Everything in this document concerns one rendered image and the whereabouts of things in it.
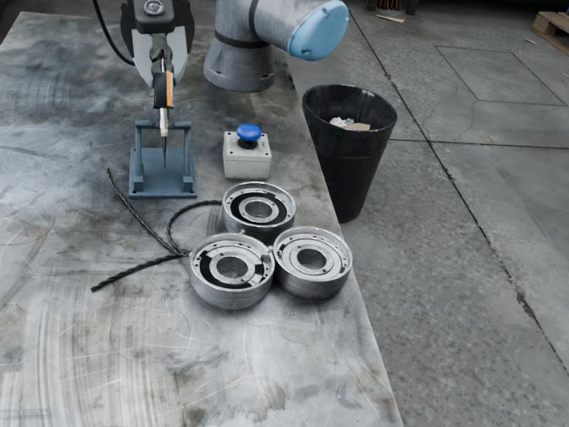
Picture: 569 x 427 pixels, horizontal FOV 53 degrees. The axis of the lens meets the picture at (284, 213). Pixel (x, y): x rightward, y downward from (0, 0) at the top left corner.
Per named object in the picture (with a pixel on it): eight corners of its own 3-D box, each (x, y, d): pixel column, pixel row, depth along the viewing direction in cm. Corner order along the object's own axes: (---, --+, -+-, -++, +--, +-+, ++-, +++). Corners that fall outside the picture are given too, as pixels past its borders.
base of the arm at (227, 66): (202, 57, 125) (205, 12, 119) (270, 62, 128) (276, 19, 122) (204, 89, 114) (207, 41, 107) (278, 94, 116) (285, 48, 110)
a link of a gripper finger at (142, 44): (151, 73, 86) (151, 11, 80) (155, 91, 81) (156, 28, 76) (129, 72, 85) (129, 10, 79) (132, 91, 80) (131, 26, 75)
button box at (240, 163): (268, 180, 93) (272, 154, 90) (224, 178, 91) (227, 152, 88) (263, 152, 99) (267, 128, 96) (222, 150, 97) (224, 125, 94)
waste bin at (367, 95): (378, 231, 215) (410, 134, 189) (291, 230, 209) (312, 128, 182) (357, 178, 241) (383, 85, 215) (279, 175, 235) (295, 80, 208)
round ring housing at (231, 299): (284, 274, 76) (288, 252, 74) (246, 327, 68) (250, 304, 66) (216, 245, 79) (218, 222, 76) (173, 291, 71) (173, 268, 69)
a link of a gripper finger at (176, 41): (190, 67, 87) (179, 8, 81) (196, 85, 82) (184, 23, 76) (169, 71, 86) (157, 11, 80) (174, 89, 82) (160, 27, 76)
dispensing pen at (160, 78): (154, 168, 80) (152, 45, 78) (154, 167, 84) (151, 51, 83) (170, 168, 80) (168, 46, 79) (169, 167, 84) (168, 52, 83)
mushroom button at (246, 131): (259, 161, 92) (263, 135, 89) (234, 160, 91) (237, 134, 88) (256, 147, 95) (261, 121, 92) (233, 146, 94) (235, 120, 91)
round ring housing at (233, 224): (241, 194, 89) (244, 172, 86) (302, 218, 86) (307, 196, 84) (207, 231, 81) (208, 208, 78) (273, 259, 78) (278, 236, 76)
